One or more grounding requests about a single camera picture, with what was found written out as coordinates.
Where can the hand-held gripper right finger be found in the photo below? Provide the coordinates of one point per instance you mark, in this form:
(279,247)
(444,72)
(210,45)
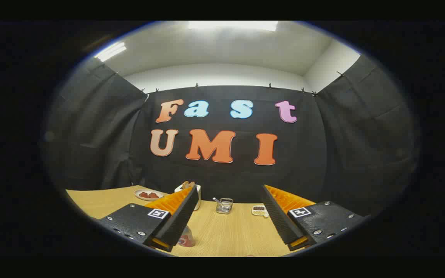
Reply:
(278,220)

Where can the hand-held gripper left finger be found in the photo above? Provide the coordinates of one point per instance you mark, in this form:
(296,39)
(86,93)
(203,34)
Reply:
(182,218)

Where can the silver bottle with pink label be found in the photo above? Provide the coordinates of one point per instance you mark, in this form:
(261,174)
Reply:
(187,238)

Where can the white divided dish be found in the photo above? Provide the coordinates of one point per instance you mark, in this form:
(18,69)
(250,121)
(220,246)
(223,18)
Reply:
(259,211)

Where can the white toaster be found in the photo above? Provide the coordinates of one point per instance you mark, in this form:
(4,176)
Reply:
(197,200)

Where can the toast slice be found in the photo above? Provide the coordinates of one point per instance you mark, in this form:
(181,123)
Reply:
(184,185)
(191,185)

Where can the reddish brown food piece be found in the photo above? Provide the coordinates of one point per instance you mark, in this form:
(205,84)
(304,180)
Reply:
(154,195)
(144,195)

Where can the metal spoon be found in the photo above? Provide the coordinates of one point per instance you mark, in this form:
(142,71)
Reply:
(217,200)

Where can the white round plate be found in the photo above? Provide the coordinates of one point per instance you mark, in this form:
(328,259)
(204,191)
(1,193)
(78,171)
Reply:
(142,198)

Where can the wooden table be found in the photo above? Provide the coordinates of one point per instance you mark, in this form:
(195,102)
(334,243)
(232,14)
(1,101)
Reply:
(226,235)

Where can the narrow ceiling light strip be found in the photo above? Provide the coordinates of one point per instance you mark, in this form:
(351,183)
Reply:
(110,51)

